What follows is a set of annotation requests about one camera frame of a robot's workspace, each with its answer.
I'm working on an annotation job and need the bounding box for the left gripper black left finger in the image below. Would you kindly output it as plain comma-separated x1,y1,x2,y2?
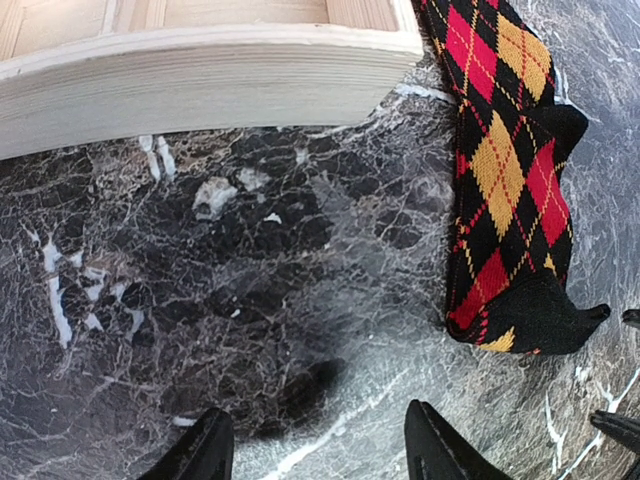
139,407,234,480

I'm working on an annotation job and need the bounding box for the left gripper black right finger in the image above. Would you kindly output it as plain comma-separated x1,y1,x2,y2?
404,399,510,480

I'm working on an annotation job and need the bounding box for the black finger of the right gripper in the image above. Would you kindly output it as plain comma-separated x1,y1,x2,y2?
622,309,640,329
590,410,640,480

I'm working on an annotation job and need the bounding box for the argyle black red orange sock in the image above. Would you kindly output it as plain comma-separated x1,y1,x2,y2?
416,1,610,355

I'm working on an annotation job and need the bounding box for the wooden compartment tray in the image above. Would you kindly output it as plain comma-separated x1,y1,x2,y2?
1,0,423,159

